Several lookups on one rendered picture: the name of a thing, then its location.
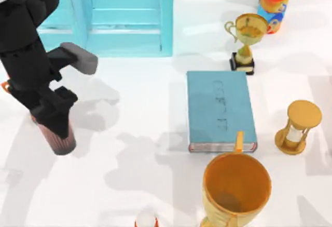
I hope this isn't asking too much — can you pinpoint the brown ribbed cup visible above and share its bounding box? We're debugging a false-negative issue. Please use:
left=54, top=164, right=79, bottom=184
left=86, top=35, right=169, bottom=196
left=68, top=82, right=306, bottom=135
left=31, top=114, right=77, bottom=156

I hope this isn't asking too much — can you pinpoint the blue book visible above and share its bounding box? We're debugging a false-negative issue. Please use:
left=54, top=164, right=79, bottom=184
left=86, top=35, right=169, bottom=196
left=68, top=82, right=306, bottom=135
left=186, top=70, right=259, bottom=154

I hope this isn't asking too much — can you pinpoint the wooden hourglass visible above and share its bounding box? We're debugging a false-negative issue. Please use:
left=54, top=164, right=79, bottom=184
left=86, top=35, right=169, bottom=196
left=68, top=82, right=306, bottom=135
left=274, top=100, right=323, bottom=156

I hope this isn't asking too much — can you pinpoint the red and blue can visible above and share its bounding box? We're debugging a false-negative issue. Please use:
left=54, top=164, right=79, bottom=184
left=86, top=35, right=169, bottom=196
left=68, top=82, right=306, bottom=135
left=257, top=0, right=291, bottom=34

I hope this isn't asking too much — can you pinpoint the white and orange object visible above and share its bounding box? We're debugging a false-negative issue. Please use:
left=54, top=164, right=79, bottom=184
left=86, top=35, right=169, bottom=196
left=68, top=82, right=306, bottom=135
left=134, top=206, right=160, bottom=227

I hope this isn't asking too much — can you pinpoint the light blue rack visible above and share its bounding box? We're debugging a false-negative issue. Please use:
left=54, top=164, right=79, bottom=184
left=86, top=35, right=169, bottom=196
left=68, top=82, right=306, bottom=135
left=37, top=0, right=174, bottom=58

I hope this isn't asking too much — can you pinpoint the small gold trophy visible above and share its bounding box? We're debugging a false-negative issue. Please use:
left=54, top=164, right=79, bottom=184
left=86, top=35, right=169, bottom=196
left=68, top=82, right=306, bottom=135
left=224, top=13, right=269, bottom=76

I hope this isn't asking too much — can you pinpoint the large gold trophy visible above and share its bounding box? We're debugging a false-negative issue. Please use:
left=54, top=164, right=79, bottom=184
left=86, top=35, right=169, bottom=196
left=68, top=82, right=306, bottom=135
left=199, top=130, right=273, bottom=227

